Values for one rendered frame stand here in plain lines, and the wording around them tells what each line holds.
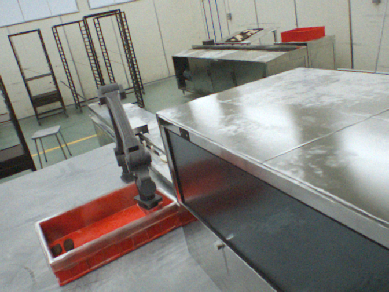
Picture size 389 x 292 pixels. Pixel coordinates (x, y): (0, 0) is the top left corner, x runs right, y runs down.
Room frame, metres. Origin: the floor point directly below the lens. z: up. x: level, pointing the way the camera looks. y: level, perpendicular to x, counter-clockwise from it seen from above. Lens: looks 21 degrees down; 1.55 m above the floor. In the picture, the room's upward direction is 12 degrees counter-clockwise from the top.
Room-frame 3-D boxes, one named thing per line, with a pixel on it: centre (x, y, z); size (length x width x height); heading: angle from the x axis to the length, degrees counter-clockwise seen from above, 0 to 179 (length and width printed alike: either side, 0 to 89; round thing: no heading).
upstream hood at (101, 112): (2.80, 0.60, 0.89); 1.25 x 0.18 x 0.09; 22
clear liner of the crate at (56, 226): (1.18, 0.38, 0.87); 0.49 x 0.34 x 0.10; 118
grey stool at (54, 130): (4.57, 1.88, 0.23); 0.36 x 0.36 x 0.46; 9
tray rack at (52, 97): (7.43, 2.82, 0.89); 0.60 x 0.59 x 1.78; 112
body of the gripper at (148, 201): (1.18, 0.21, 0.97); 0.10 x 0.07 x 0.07; 37
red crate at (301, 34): (5.09, -1.76, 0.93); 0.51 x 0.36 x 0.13; 26
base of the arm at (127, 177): (1.67, 0.35, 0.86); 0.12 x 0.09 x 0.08; 28
